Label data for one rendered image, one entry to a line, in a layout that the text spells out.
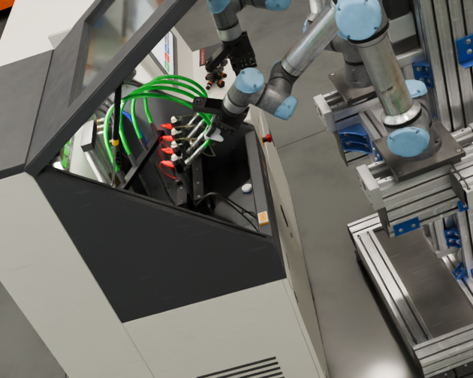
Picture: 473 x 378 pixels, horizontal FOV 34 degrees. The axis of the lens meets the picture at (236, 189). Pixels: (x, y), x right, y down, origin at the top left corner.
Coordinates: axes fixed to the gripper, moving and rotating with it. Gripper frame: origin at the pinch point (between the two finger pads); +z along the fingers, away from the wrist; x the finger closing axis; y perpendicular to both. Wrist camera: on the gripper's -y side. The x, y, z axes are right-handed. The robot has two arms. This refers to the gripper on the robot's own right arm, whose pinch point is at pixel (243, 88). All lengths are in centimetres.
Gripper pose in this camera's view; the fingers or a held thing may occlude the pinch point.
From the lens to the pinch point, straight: 263.4
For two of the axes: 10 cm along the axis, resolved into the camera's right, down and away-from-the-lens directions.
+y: 9.5, -2.8, -1.3
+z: 3.0, 7.4, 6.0
